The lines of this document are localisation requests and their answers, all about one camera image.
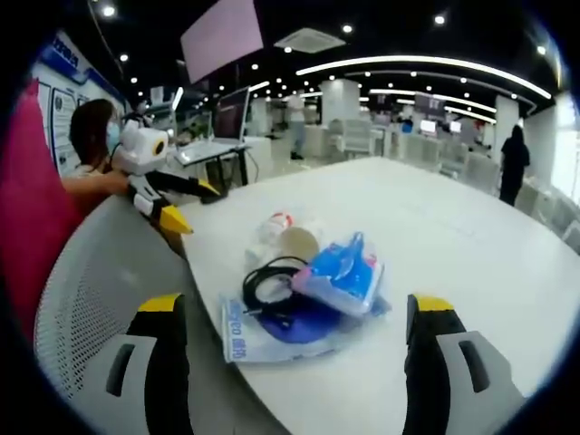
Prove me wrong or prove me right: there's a person's head with mask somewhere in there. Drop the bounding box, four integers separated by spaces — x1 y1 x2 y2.
69 99 123 171

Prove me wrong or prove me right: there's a person's pink clothing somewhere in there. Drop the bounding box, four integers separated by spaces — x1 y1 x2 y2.
0 79 90 345

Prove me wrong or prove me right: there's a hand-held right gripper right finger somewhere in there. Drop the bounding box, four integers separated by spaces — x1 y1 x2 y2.
404 293 527 435

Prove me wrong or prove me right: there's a computer monitor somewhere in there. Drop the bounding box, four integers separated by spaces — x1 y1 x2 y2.
211 85 251 144

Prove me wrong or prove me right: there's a hanging ceiling screen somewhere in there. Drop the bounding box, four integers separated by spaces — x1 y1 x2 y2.
179 0 266 86

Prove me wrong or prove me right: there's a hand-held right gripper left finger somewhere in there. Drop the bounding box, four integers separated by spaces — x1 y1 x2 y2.
97 293 189 435

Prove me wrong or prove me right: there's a black cable item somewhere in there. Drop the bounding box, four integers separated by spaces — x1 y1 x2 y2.
242 264 310 328

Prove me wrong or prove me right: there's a curved ceiling light strip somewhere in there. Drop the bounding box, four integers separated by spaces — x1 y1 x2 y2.
295 54 554 101

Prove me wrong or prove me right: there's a beige paper cup item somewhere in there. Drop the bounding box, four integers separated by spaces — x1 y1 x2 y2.
277 225 321 260

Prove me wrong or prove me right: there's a black-legged stand desk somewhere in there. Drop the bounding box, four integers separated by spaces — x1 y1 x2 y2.
203 147 255 189

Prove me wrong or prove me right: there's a blue plastic packet item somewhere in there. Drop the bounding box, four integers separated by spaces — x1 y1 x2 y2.
293 230 387 317

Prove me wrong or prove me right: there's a ceiling air vent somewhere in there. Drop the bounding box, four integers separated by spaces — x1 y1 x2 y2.
273 27 348 53

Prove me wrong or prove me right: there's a wall poster board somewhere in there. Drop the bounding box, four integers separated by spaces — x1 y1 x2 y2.
30 30 124 176

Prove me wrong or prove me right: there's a clear plastic bottle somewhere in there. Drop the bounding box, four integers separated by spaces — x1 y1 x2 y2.
244 209 298 273

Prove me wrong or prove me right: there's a white table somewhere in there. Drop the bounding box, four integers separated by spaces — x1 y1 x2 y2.
179 156 580 435

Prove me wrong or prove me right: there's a white bag with blue print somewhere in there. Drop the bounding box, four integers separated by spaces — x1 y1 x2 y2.
219 289 393 364

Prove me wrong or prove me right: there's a white chair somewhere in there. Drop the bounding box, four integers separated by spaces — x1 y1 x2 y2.
329 118 378 160

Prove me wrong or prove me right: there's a grey mesh chair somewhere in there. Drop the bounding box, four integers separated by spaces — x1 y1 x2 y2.
34 194 291 435

